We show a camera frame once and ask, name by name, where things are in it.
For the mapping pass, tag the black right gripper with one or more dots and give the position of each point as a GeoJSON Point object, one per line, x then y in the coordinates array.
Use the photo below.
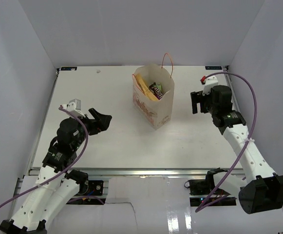
{"type": "Point", "coordinates": [196, 97]}

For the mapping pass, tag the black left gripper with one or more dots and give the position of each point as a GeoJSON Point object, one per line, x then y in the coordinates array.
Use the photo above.
{"type": "Point", "coordinates": [103, 120]}

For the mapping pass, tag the brown paper bag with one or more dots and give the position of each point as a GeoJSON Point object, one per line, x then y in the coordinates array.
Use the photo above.
{"type": "Point", "coordinates": [158, 112]}

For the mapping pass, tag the purple m&m packet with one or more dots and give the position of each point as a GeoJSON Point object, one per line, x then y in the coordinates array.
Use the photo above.
{"type": "Point", "coordinates": [153, 88]}

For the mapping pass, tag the yellow chips bag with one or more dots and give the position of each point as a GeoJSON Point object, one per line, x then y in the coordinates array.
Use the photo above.
{"type": "Point", "coordinates": [144, 88]}

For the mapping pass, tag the green square snack packet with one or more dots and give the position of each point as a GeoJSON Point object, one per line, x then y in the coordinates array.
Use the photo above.
{"type": "Point", "coordinates": [159, 86]}

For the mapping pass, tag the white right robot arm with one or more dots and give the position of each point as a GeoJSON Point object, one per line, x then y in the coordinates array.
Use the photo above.
{"type": "Point", "coordinates": [262, 189]}

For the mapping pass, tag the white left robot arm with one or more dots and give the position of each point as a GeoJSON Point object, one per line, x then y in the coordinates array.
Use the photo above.
{"type": "Point", "coordinates": [56, 183]}

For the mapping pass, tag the blue right corner label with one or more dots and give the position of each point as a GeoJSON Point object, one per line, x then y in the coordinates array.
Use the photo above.
{"type": "Point", "coordinates": [213, 67]}

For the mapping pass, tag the blue corner label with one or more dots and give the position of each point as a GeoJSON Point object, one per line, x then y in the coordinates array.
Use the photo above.
{"type": "Point", "coordinates": [213, 67]}
{"type": "Point", "coordinates": [68, 68]}

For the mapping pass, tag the blue left corner label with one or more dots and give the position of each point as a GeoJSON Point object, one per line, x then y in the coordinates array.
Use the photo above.
{"type": "Point", "coordinates": [68, 68]}

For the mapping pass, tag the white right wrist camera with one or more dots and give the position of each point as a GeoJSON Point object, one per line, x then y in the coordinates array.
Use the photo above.
{"type": "Point", "coordinates": [208, 84]}

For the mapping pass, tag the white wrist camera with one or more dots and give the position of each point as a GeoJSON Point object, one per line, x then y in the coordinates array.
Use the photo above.
{"type": "Point", "coordinates": [73, 107]}
{"type": "Point", "coordinates": [208, 84]}

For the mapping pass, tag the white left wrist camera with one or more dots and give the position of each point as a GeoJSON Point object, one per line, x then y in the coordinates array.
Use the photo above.
{"type": "Point", "coordinates": [73, 107]}

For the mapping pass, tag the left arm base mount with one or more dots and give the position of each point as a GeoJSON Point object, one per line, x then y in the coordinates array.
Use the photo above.
{"type": "Point", "coordinates": [84, 185]}

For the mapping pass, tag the aluminium table rail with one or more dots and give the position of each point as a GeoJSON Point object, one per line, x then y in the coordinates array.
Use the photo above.
{"type": "Point", "coordinates": [142, 172]}

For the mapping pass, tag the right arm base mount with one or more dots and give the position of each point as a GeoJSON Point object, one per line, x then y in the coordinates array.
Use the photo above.
{"type": "Point", "coordinates": [200, 188]}

